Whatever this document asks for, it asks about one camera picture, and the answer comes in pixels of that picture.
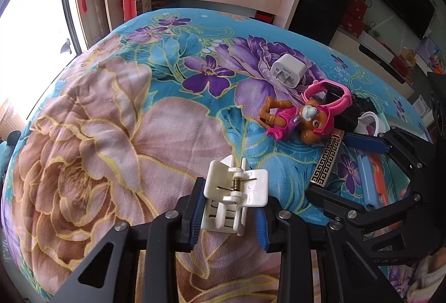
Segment brown patterned lighter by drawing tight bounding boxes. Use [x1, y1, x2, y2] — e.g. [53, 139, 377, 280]
[311, 129, 345, 187]

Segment red box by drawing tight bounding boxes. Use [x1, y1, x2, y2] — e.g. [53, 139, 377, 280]
[254, 11, 277, 24]

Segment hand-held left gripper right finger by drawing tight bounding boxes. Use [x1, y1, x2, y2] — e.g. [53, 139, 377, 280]
[253, 197, 394, 303]

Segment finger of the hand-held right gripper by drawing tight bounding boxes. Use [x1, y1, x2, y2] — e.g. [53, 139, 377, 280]
[306, 185, 424, 250]
[344, 126, 438, 209]

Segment pink smartwatch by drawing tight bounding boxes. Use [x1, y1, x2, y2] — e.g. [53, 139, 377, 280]
[301, 79, 352, 114]

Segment white television stand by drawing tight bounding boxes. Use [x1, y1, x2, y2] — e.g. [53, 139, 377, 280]
[329, 27, 416, 100]

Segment red gift bag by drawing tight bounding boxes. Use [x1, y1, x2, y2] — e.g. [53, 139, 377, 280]
[121, 0, 140, 23]

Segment black speaker cabinet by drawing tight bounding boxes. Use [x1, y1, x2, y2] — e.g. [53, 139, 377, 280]
[289, 0, 355, 47]

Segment red gift bags with handles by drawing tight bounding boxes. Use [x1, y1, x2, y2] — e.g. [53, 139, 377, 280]
[341, 0, 372, 40]

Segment floral blanket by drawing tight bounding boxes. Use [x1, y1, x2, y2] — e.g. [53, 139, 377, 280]
[0, 7, 436, 303]

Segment white cup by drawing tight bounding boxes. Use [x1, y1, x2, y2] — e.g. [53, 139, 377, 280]
[355, 111, 388, 137]

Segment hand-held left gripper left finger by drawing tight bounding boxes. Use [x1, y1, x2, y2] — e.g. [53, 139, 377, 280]
[49, 178, 206, 303]

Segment person's right forearm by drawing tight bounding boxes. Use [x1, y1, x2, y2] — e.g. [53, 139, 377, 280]
[406, 249, 446, 303]

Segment brown toy dog figure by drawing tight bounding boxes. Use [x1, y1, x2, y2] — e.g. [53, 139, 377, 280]
[258, 96, 337, 145]

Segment white plastic spring clip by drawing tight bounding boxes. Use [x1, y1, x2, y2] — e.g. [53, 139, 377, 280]
[201, 155, 270, 237]

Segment orange plastic toy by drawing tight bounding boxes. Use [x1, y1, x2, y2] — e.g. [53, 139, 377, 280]
[369, 153, 390, 207]

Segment white charger plug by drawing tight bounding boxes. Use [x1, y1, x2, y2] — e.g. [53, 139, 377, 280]
[270, 53, 309, 89]

